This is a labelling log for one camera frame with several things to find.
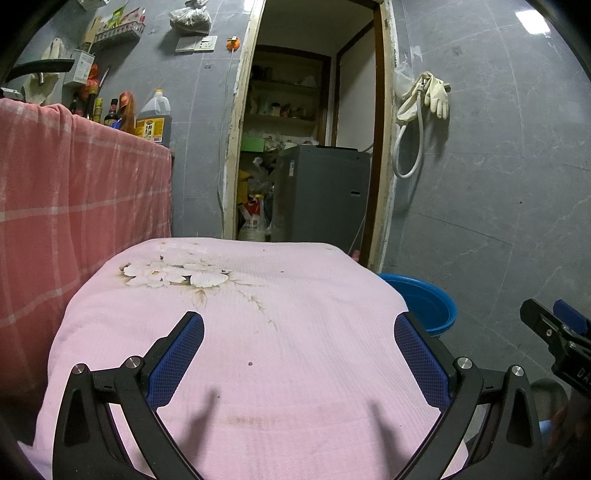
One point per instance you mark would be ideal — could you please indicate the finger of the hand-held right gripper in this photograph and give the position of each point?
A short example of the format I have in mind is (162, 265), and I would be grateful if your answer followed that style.
(542, 323)
(572, 316)

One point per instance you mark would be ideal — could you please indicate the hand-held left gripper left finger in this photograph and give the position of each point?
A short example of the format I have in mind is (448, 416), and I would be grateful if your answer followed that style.
(178, 360)

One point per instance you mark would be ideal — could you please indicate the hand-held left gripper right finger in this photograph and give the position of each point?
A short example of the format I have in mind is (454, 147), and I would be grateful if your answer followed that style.
(420, 364)

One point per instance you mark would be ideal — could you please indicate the blue plastic basin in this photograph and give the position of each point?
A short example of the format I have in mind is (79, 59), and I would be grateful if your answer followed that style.
(429, 304)

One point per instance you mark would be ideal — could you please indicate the pink floral blanket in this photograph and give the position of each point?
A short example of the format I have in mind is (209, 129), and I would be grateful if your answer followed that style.
(286, 332)

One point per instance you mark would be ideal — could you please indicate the red white sack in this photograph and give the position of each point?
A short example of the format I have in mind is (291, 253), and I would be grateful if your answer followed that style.
(254, 221)

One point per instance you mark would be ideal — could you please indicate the grey washing machine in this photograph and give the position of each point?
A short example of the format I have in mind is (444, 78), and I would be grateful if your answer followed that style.
(323, 198)

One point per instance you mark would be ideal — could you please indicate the pink checked cloth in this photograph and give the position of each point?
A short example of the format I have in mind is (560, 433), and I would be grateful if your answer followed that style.
(69, 194)

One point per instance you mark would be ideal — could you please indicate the green box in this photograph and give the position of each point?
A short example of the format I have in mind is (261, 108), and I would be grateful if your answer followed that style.
(253, 144)

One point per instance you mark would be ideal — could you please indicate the cooking oil jug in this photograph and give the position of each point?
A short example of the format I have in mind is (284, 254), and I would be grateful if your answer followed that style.
(152, 122)

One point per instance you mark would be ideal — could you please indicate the cream rubber glove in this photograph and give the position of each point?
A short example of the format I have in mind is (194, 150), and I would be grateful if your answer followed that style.
(437, 94)

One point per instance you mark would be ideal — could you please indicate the red brown bottle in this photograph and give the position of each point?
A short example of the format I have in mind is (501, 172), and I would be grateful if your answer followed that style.
(127, 113)

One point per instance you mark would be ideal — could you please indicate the dark soy sauce bottle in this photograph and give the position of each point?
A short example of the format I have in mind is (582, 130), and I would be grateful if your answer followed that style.
(111, 115)

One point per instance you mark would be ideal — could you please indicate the wooden storage shelves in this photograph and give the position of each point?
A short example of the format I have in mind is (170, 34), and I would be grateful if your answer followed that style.
(286, 92)

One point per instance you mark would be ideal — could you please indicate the red hanging plastic bag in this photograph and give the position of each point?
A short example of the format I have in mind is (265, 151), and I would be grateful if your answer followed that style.
(91, 83)

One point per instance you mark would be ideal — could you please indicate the hanging cream towel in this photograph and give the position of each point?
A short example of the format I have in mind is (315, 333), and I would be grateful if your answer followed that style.
(44, 90)

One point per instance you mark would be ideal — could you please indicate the small utensil holder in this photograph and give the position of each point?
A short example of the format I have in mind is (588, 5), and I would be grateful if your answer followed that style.
(79, 68)

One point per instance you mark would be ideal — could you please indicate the white stove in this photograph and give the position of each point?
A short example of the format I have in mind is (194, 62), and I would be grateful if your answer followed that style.
(11, 94)

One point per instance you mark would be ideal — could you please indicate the black frying pan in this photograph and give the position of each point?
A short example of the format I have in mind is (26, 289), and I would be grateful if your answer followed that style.
(41, 67)

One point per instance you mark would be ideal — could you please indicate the wooden cutting board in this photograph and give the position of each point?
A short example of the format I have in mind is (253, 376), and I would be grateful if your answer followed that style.
(93, 33)

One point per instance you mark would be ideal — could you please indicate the hanging clear plastic bag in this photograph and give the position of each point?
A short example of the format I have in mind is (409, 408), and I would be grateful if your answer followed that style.
(190, 17)

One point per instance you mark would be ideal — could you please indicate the wooden door frame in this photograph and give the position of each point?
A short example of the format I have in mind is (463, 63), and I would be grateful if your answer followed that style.
(233, 152)

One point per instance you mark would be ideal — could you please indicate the white wall socket plate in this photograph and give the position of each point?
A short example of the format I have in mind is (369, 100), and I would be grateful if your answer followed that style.
(196, 44)

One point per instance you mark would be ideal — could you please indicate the white wall shelf rack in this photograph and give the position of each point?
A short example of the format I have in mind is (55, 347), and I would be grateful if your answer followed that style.
(117, 32)

